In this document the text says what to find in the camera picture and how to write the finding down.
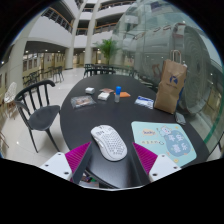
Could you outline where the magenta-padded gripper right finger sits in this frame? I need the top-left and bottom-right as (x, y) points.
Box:
(132, 142), (183, 184)

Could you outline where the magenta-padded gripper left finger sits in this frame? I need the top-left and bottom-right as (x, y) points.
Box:
(39, 141), (94, 185)

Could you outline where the white honeycomb computer mouse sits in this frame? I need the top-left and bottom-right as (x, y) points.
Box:
(90, 124), (128, 162)

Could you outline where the light green cartoon mouse pad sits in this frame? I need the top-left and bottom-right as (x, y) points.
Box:
(130, 121), (198, 168)

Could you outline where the dark grey phone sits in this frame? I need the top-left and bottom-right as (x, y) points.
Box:
(174, 111), (187, 126)

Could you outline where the black slatted chair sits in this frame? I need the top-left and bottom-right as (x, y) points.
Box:
(13, 79), (62, 154)

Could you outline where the blue and white packet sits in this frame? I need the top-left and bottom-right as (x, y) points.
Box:
(133, 95), (155, 110)

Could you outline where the white rectangular box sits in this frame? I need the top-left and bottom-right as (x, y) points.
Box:
(97, 91), (111, 101)

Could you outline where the small white box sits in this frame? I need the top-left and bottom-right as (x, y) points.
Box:
(84, 86), (96, 95)

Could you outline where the small blue-capped bottle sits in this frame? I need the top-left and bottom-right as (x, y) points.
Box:
(114, 85), (122, 104)

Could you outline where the brown paper bag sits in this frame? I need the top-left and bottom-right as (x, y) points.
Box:
(153, 49), (188, 115)

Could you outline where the brown flat packet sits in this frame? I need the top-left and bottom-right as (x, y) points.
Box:
(99, 87), (115, 94)

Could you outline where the group of dark chairs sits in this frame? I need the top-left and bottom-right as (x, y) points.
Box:
(22, 65), (65, 86)
(83, 63), (116, 78)

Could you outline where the large grey round turbine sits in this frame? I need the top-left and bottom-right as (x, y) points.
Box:
(133, 23), (213, 116)

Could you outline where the green potted palm plant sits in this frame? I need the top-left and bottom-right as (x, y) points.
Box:
(94, 38), (121, 66)

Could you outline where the white wire chair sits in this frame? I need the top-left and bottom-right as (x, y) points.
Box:
(3, 81), (18, 104)

